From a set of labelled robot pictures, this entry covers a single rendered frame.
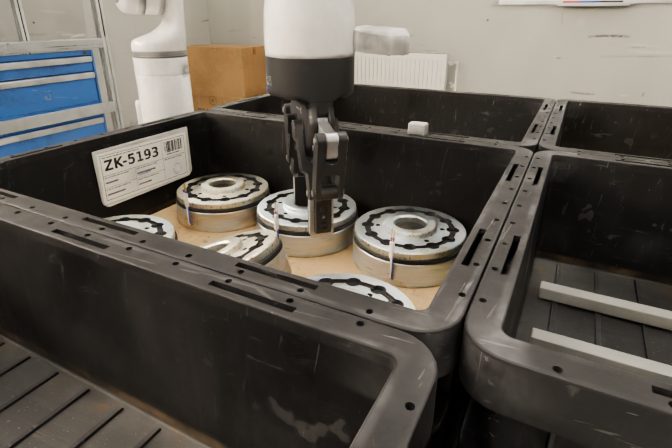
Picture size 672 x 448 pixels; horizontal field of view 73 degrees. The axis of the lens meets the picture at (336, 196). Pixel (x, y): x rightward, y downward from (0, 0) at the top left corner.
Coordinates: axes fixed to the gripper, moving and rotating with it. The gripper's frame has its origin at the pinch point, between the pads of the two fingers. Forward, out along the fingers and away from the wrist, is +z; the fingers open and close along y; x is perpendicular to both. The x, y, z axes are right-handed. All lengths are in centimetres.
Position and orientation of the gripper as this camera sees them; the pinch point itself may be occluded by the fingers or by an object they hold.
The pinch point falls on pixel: (312, 207)
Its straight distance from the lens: 43.5
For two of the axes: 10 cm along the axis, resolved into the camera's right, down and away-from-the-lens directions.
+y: 2.9, 3.6, -8.8
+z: -0.1, 9.3, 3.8
